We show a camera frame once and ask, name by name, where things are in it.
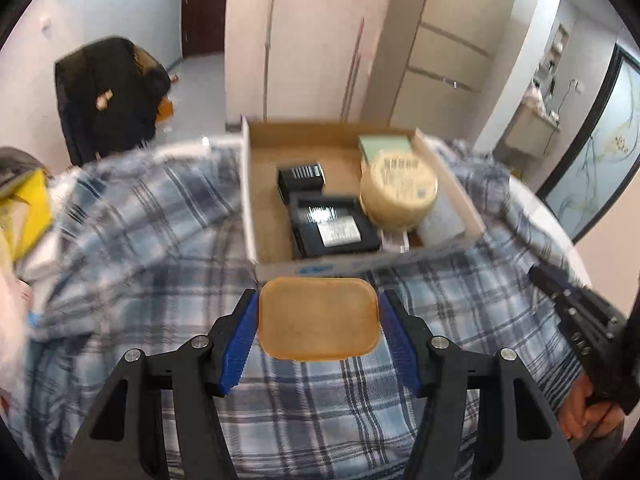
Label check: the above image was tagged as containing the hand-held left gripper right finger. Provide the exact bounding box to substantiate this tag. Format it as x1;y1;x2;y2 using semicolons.
377;289;583;480

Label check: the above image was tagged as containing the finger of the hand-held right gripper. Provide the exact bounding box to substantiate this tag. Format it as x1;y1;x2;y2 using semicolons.
528;264;583;311

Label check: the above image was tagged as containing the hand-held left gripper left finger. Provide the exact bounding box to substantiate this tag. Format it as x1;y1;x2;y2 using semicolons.
60;287;261;480

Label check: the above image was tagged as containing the cream round night light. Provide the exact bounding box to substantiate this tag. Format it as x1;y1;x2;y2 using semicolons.
359;149;440;234

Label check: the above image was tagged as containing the black clear-film display frame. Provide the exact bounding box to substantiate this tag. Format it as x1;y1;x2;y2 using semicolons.
289;192;362;261

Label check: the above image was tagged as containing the shallow cardboard box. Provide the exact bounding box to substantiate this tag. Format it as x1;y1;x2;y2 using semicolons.
240;115;487;282

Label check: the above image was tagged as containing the person's right hand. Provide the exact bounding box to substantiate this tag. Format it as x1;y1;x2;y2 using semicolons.
556;372;624;441

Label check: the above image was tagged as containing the blue plaid cloth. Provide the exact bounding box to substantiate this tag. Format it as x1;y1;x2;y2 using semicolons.
10;135;592;480

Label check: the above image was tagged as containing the flower-print glass door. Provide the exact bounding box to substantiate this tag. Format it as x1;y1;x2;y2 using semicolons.
535;42;640;247

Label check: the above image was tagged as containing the beige sink cabinet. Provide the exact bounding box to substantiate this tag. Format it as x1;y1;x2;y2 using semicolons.
492;102;561;167

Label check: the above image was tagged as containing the small black box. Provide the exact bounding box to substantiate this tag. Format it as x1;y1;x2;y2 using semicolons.
277;161;327;206

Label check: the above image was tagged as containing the white plastic bag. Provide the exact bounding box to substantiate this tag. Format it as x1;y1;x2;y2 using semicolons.
0;240;37;397

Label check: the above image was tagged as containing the yellow envelope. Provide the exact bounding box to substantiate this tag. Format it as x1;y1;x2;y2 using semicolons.
0;169;54;264

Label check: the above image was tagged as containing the beige three-door fridge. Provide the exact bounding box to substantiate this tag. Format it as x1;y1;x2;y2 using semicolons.
361;0;525;129

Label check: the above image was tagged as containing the chair with black jacket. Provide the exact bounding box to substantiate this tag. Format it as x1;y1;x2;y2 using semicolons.
54;36;174;167

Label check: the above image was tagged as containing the grey backpack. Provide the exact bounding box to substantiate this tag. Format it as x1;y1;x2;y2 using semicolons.
0;146;49;202

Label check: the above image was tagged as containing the dark brown door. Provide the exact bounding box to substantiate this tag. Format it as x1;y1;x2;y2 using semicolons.
181;0;231;59

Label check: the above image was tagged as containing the wall niche shelf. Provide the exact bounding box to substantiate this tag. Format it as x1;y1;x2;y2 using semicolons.
532;22;574;87

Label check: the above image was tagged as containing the pink broom handle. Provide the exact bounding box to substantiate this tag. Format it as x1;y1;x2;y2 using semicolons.
341;17;366;122

